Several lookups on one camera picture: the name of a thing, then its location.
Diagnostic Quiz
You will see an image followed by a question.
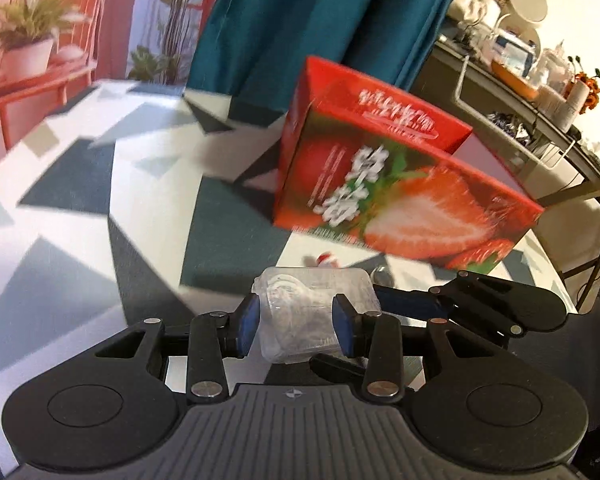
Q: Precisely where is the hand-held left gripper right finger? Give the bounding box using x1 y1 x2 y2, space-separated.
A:
332 295 506 403

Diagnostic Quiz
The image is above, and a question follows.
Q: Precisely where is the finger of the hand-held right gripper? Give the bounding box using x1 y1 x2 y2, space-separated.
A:
310 352 370 380
372 270 523 348

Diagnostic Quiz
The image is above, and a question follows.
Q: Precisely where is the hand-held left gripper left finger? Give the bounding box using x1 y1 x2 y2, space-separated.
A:
95 294 260 403

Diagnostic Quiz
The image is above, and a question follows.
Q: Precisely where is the clear plastic case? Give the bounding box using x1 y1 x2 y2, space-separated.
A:
251 266 382 364

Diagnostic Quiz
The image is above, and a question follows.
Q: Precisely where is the red strawberry carton box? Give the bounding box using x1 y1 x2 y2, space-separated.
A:
272 56 546 275

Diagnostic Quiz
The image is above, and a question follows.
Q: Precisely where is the pile of foil packets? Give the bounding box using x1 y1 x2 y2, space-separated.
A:
487 110 533 143

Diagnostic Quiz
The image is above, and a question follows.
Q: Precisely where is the geometric patterned tablecloth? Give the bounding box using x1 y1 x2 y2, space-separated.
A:
0 80 581 480

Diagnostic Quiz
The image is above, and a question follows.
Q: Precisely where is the white vase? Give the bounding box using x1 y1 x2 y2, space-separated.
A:
565 82 591 116

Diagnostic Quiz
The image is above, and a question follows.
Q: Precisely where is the orange flower bouquet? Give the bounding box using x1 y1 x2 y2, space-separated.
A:
575 67 600 113

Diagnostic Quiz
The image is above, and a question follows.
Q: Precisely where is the orange tray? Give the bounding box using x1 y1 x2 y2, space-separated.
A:
492 60 539 101

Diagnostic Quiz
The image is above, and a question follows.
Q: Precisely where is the grey folding table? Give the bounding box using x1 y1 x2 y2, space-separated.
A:
410 35 600 281

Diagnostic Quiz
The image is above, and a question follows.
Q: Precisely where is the blue white box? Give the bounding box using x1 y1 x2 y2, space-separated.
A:
492 30 536 73

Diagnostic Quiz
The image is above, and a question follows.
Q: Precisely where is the white round mirror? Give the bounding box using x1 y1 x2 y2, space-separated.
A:
505 0 551 28

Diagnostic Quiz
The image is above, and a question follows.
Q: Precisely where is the teal curtain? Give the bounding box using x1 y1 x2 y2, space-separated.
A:
185 0 468 128

